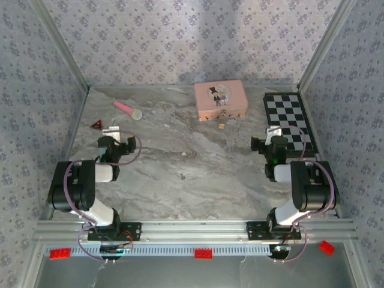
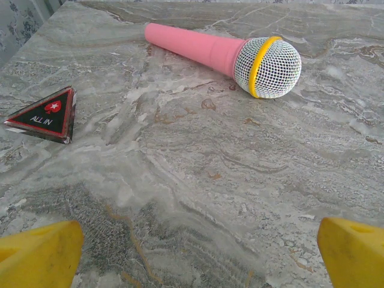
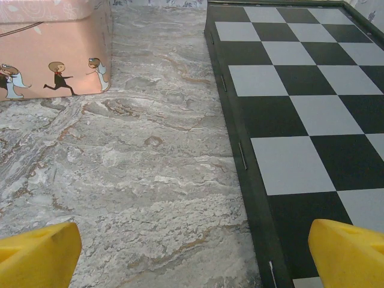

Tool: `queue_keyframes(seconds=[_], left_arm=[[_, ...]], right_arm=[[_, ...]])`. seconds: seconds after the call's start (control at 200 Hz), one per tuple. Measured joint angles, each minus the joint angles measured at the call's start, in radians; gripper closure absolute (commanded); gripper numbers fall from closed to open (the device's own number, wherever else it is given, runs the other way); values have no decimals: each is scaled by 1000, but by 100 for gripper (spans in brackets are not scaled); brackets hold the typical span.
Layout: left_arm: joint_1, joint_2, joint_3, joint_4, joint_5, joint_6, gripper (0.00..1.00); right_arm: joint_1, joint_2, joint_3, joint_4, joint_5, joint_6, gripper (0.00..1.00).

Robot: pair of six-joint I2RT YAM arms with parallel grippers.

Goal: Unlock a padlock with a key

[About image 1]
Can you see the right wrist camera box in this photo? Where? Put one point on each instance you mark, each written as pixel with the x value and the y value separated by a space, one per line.
pixel 273 133

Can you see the pink toy microphone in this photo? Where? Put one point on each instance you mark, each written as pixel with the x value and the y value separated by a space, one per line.
pixel 127 109

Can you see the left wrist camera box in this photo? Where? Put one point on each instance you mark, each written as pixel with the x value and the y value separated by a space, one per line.
pixel 111 132

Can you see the aluminium mounting rail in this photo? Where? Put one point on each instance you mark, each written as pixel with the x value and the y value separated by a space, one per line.
pixel 195 231

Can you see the aluminium frame post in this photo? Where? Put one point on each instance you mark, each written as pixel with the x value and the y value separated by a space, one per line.
pixel 327 45

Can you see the red toy brick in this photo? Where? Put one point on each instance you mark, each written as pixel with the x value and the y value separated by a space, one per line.
pixel 60 253
pixel 203 253
pixel 327 247

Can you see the black and white chessboard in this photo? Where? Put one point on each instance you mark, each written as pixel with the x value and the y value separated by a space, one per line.
pixel 289 120

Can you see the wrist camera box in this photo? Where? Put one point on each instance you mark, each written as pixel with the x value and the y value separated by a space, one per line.
pixel 273 133
pixel 111 132

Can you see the red triangle toy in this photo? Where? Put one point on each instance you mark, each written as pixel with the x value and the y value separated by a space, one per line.
pixel 97 125

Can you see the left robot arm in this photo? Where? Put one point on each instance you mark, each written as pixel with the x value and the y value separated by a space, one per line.
pixel 72 187

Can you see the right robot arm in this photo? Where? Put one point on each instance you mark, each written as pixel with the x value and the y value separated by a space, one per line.
pixel 312 187

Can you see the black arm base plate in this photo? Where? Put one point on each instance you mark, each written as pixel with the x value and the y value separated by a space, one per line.
pixel 132 231
pixel 255 231

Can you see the pink tin box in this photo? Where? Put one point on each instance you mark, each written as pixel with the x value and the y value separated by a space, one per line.
pixel 220 100

